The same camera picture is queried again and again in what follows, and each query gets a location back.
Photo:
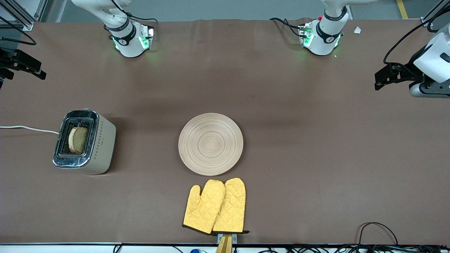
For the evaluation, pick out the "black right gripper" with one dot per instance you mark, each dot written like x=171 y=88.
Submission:
x=7 y=59

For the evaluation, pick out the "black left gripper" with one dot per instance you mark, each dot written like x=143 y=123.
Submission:
x=409 y=69

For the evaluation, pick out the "brown bread toast slice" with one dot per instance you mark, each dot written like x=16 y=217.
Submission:
x=78 y=140

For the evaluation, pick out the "round light wooden plate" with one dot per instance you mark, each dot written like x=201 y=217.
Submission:
x=211 y=144

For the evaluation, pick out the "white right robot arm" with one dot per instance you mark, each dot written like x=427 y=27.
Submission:
x=126 y=38

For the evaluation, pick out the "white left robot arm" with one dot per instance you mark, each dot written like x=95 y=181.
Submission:
x=325 y=35

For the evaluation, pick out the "small white paper scrap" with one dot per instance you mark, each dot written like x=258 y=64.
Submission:
x=357 y=30

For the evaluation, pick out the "cream and chrome toaster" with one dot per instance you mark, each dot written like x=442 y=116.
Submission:
x=102 y=144

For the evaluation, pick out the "yellow quilted oven mitt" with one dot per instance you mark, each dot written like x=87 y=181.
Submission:
x=204 y=207
x=232 y=207

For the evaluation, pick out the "aluminium frame profile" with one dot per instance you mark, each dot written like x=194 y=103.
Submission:
x=434 y=14
x=24 y=19

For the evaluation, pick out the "wooden stick with metal bracket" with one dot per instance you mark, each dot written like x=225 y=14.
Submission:
x=225 y=244

